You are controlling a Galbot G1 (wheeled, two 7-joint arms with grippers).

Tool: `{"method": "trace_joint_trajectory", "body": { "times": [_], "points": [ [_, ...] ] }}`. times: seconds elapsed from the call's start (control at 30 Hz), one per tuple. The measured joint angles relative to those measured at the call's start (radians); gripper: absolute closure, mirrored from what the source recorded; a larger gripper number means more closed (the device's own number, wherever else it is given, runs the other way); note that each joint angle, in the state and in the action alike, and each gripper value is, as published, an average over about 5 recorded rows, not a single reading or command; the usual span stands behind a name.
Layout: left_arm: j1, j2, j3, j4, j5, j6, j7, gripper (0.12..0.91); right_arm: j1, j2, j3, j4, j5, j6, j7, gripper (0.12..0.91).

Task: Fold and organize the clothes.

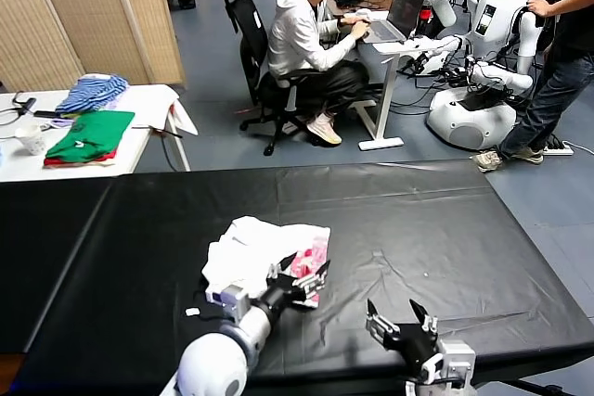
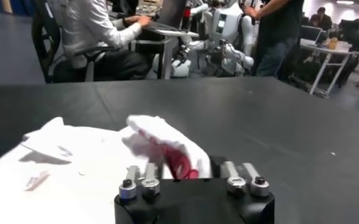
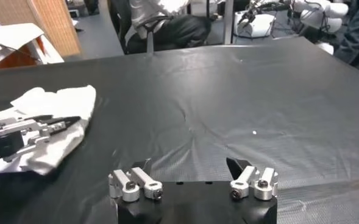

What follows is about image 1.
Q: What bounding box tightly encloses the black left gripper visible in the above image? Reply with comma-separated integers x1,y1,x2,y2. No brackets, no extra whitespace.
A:
265,260,331,312

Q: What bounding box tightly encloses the blue striped shirt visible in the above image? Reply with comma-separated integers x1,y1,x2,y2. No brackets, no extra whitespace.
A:
55,73,130,115

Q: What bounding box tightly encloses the white paper cup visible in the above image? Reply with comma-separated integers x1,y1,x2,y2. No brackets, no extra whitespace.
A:
13,125,46,157

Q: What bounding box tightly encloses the black office chair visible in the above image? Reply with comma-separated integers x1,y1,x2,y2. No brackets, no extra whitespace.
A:
223,0,335,157

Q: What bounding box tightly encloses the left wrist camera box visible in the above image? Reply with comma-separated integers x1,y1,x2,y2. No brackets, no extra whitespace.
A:
205,283,252,323

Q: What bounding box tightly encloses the red cola bottle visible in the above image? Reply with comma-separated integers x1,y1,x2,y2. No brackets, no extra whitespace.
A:
416,0,433,38

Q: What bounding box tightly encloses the black table cover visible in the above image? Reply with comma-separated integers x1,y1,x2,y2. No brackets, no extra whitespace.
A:
0,159,594,396

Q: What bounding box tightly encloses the woven wooden folding screen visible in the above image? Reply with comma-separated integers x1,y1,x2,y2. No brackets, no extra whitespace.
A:
0,0,186,94

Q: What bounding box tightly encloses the seated man in white hoodie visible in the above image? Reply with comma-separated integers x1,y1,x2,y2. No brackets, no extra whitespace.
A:
266,0,372,146

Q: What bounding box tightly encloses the white power strip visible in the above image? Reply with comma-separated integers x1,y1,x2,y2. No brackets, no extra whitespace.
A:
542,141,575,157

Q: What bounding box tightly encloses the white standing desk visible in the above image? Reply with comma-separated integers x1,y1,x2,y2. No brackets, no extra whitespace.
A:
356,9,435,152

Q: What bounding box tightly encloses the thin black cable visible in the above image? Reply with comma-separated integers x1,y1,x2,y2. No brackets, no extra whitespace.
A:
131,124,183,171

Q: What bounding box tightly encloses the white folding table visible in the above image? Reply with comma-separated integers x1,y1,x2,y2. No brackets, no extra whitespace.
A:
0,83,191,183

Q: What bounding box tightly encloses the white humanoid robot on base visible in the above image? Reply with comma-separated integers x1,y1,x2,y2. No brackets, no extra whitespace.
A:
424,0,547,152

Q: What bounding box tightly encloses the grey laptop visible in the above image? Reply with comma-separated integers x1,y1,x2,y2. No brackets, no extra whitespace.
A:
359,0,426,45

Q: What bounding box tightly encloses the black corded headset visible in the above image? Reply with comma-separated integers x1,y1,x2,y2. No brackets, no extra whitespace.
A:
0,91,37,127

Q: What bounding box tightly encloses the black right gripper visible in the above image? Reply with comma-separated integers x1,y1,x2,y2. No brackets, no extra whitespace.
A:
365,299,446,372

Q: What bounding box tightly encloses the white t-shirt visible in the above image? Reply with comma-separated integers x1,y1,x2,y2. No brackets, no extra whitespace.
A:
200,215,332,309

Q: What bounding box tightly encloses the black metal table frame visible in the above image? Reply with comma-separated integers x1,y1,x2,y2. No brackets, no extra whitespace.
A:
500,377,565,396

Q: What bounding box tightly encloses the green folded shirt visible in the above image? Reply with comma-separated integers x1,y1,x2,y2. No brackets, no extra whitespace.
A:
45,109,136,163

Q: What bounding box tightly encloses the red folded shirt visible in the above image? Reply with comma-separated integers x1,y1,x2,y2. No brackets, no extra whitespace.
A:
44,147,120,168

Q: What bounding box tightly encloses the black floor cable bundle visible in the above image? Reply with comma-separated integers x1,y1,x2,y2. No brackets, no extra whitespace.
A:
396,55,472,91

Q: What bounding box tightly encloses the standing person in dark clothes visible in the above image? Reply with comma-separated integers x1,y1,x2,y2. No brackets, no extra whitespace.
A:
471,0,594,173

